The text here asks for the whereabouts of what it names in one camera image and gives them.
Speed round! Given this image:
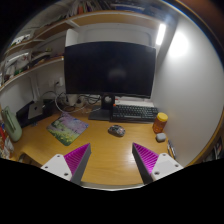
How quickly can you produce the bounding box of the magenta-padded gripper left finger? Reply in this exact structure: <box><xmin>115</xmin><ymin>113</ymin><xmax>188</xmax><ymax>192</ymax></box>
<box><xmin>40</xmin><ymin>142</ymin><xmax>92</xmax><ymax>186</ymax></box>

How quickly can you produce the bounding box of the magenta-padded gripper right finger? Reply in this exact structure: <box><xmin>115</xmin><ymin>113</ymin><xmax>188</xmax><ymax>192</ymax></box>
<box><xmin>131</xmin><ymin>142</ymin><xmax>184</xmax><ymax>185</ymax></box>

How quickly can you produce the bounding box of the transparent computer mouse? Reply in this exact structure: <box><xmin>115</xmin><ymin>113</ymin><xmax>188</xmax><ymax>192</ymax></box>
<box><xmin>107</xmin><ymin>124</ymin><xmax>127</xmax><ymax>138</ymax></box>

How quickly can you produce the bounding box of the floral print mouse pad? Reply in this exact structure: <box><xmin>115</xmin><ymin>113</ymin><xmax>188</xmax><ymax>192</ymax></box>
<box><xmin>45</xmin><ymin>112</ymin><xmax>90</xmax><ymax>147</ymax></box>

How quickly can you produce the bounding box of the dark pen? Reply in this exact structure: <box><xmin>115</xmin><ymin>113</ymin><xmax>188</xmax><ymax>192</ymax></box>
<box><xmin>166</xmin><ymin>139</ymin><xmax>178</xmax><ymax>160</ymax></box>

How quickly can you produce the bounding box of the small grey earbuds case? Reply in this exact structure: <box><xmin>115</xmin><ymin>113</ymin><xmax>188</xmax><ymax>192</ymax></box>
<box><xmin>155</xmin><ymin>132</ymin><xmax>167</xmax><ymax>143</ymax></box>

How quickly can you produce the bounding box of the orange jar with yellow lid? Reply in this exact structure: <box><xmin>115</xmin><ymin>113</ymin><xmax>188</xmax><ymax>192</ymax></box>
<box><xmin>152</xmin><ymin>112</ymin><xmax>169</xmax><ymax>135</ymax></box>

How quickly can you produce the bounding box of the black mechanical keyboard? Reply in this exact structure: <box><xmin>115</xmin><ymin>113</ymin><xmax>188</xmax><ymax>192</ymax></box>
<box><xmin>110</xmin><ymin>103</ymin><xmax>159</xmax><ymax>124</ymax></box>

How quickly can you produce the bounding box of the silver mini computer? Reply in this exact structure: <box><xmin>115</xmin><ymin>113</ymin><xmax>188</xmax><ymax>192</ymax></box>
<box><xmin>27</xmin><ymin>100</ymin><xmax>44</xmax><ymax>120</ymax></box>

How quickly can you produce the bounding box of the black box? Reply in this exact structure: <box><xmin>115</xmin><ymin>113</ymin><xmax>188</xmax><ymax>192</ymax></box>
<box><xmin>15</xmin><ymin>98</ymin><xmax>54</xmax><ymax>129</ymax></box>

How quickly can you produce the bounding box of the pale green water bottle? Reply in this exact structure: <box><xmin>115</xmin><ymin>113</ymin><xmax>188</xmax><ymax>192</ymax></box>
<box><xmin>0</xmin><ymin>105</ymin><xmax>23</xmax><ymax>143</ymax></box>

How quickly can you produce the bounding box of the white power strip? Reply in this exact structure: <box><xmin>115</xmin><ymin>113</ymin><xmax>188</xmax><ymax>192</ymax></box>
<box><xmin>65</xmin><ymin>94</ymin><xmax>86</xmax><ymax>109</ymax></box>

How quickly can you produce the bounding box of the black computer monitor with stand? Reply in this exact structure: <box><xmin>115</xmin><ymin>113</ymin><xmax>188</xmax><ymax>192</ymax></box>
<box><xmin>63</xmin><ymin>41</ymin><xmax>157</xmax><ymax>122</ymax></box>

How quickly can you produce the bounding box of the white light bar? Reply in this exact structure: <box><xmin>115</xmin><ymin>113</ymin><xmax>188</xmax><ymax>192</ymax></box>
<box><xmin>155</xmin><ymin>22</ymin><xmax>167</xmax><ymax>47</ymax></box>

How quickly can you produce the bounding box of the white cable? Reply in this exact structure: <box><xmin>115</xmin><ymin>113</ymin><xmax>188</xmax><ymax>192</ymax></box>
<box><xmin>54</xmin><ymin>93</ymin><xmax>101</xmax><ymax>115</ymax></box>

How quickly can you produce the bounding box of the white wall socket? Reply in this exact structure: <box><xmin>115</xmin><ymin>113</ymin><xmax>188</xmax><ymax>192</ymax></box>
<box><xmin>54</xmin><ymin>77</ymin><xmax>65</xmax><ymax>88</ymax></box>

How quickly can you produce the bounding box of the wooden wall shelf unit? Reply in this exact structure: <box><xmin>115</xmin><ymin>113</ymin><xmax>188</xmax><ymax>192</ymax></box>
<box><xmin>0</xmin><ymin>0</ymin><xmax>168</xmax><ymax>93</ymax></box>

